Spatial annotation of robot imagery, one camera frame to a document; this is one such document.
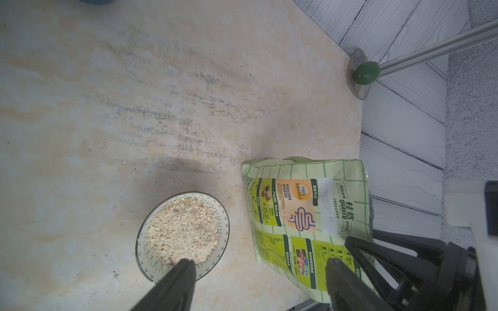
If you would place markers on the green avocado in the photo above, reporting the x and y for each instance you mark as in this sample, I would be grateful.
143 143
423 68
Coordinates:
367 73

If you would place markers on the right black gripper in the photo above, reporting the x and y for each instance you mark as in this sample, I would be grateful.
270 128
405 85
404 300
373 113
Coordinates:
439 277

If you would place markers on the white patterned breakfast bowl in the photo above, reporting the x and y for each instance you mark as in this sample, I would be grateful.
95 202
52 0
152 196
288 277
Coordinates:
153 269

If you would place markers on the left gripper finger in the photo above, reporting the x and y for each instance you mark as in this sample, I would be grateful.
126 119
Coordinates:
174 292

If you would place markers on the green oats bag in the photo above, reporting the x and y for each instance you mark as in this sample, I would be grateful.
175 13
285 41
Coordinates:
302 211

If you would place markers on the oats in bowl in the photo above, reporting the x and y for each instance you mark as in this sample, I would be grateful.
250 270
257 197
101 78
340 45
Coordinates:
185 228

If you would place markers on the right metal frame post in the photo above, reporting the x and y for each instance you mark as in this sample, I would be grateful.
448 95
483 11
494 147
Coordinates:
465 40

